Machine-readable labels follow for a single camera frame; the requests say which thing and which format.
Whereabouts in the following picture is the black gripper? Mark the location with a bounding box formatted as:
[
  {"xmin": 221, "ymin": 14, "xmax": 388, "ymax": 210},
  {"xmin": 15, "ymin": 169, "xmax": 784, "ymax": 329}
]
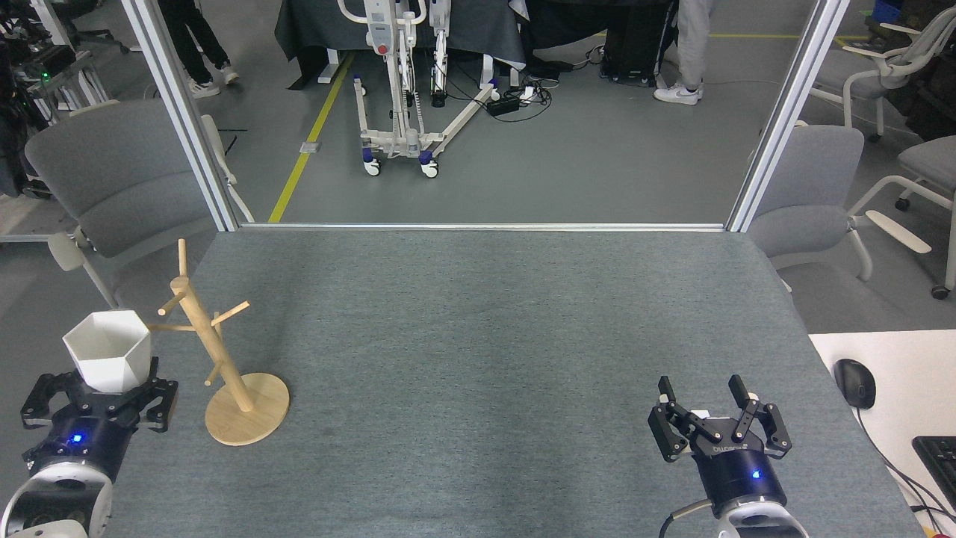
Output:
[
  {"xmin": 21, "ymin": 357, "xmax": 179, "ymax": 485},
  {"xmin": 648, "ymin": 375, "xmax": 792, "ymax": 520}
]

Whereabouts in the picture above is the white hexagonal cup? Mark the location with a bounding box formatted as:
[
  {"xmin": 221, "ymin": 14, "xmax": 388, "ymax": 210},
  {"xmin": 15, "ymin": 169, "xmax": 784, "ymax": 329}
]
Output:
[{"xmin": 63, "ymin": 310, "xmax": 153, "ymax": 395}]

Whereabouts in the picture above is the wooden cup rack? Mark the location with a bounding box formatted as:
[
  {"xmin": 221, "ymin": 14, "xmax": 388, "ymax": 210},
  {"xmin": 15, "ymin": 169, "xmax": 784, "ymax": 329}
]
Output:
[{"xmin": 146, "ymin": 239, "xmax": 291, "ymax": 447}]

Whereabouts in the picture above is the equipment rack with green light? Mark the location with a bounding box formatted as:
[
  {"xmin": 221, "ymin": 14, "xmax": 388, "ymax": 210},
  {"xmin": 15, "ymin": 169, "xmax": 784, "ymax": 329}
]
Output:
[{"xmin": 0, "ymin": 41, "xmax": 113, "ymax": 135}]

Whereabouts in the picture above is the black computer mouse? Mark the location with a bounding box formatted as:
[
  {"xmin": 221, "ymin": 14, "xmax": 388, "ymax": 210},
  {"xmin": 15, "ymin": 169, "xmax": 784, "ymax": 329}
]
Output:
[{"xmin": 834, "ymin": 359, "xmax": 877, "ymax": 409}]

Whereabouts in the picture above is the white desk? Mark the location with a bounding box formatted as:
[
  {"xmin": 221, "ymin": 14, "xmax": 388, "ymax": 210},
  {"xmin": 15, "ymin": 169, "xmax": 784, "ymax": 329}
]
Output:
[{"xmin": 809, "ymin": 330, "xmax": 956, "ymax": 538}]

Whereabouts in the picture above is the black keyboard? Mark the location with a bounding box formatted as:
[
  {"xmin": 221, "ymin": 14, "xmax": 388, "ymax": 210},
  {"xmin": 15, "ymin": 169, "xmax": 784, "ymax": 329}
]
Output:
[{"xmin": 912, "ymin": 436, "xmax": 956, "ymax": 513}]

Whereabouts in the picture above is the grey chair with beige armrests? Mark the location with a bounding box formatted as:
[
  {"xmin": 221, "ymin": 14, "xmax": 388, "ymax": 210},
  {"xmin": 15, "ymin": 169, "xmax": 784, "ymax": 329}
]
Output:
[
  {"xmin": 747, "ymin": 120, "xmax": 933, "ymax": 292},
  {"xmin": 24, "ymin": 99, "xmax": 255, "ymax": 313}
]

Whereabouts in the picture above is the person in dark trousers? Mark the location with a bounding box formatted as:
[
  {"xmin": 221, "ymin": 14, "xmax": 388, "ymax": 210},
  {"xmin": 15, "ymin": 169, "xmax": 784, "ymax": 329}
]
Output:
[{"xmin": 157, "ymin": 0, "xmax": 240, "ymax": 99}]

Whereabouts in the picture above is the black equipment case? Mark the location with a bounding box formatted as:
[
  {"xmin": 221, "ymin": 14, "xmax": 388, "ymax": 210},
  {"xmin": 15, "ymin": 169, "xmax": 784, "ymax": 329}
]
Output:
[{"xmin": 600, "ymin": 0, "xmax": 673, "ymax": 87}]

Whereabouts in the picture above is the white mesh office chair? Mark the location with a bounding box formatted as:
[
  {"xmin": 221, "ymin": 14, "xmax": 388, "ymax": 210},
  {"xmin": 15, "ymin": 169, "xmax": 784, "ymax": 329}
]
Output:
[{"xmin": 810, "ymin": 6, "xmax": 956, "ymax": 143}]

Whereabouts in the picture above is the white stand on wheels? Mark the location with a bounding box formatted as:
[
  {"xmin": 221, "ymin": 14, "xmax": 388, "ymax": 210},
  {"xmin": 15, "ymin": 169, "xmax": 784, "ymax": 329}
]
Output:
[{"xmin": 336, "ymin": 0, "xmax": 501, "ymax": 179}]

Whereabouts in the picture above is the dark grey table cloth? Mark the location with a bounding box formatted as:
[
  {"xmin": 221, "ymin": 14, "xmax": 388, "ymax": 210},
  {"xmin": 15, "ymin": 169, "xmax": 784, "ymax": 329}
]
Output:
[{"xmin": 275, "ymin": 0, "xmax": 525, "ymax": 90}]

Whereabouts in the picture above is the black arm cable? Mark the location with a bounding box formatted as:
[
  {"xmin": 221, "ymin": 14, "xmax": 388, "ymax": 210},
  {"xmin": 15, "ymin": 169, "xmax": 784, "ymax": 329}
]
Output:
[{"xmin": 659, "ymin": 499, "xmax": 710, "ymax": 538}]

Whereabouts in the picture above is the black mouse cable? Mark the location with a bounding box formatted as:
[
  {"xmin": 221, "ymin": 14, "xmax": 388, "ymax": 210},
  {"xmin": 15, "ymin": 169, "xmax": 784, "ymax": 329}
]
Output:
[{"xmin": 855, "ymin": 407, "xmax": 956, "ymax": 516}]

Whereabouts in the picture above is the silver aluminium post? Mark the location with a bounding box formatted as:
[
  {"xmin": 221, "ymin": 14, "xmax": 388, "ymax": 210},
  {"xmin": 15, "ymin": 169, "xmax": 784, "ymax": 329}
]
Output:
[
  {"xmin": 726, "ymin": 0, "xmax": 852, "ymax": 232},
  {"xmin": 119, "ymin": 0, "xmax": 240, "ymax": 232}
]

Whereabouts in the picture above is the silver table edge rail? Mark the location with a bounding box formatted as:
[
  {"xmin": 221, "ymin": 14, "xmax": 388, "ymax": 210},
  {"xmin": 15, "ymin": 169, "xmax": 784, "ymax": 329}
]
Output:
[{"xmin": 238, "ymin": 222, "xmax": 727, "ymax": 232}]

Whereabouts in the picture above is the grey chair with white frame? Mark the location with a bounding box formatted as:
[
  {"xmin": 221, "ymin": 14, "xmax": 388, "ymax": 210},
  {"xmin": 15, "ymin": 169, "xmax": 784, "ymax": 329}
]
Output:
[{"xmin": 848, "ymin": 134, "xmax": 956, "ymax": 300}]

